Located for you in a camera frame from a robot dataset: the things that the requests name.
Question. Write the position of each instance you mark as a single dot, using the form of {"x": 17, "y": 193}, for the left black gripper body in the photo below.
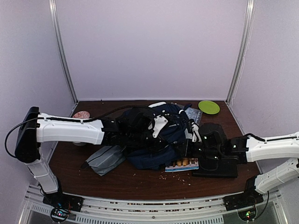
{"x": 136, "y": 137}

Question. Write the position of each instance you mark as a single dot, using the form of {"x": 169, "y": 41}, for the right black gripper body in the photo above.
{"x": 205, "y": 153}

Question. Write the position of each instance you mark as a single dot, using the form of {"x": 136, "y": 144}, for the navy blue backpack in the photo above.
{"x": 173, "y": 133}

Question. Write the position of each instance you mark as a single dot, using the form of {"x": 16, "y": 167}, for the grey pencil pouch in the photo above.
{"x": 104, "y": 160}

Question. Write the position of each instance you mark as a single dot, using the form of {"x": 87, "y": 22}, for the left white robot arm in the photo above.
{"x": 40, "y": 127}

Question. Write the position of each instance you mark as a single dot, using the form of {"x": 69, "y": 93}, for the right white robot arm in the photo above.
{"x": 251, "y": 148}

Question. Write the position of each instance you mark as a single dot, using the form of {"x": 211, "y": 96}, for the black leather case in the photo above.
{"x": 225, "y": 168}

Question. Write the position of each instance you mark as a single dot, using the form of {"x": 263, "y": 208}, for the dog cover book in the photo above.
{"x": 184, "y": 164}

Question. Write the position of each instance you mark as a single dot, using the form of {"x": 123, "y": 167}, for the blue hardcover book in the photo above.
{"x": 194, "y": 114}

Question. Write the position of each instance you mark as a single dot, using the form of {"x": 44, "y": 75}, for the green plate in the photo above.
{"x": 209, "y": 107}

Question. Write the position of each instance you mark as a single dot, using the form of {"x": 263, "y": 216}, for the red patterned bowl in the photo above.
{"x": 81, "y": 115}

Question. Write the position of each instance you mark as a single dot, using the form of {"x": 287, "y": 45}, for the white ceramic bowl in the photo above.
{"x": 79, "y": 143}

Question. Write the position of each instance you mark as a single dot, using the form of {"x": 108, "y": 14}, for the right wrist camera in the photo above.
{"x": 192, "y": 133}

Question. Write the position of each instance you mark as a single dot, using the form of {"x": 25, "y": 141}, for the front aluminium rail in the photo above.
{"x": 205, "y": 210}

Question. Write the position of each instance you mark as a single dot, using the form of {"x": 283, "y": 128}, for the left metal frame post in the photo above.
{"x": 61, "y": 51}

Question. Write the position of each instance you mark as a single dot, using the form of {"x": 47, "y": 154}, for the metal frame post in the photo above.
{"x": 61, "y": 51}
{"x": 247, "y": 27}

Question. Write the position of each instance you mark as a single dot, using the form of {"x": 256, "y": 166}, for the right metal frame post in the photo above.
{"x": 247, "y": 27}

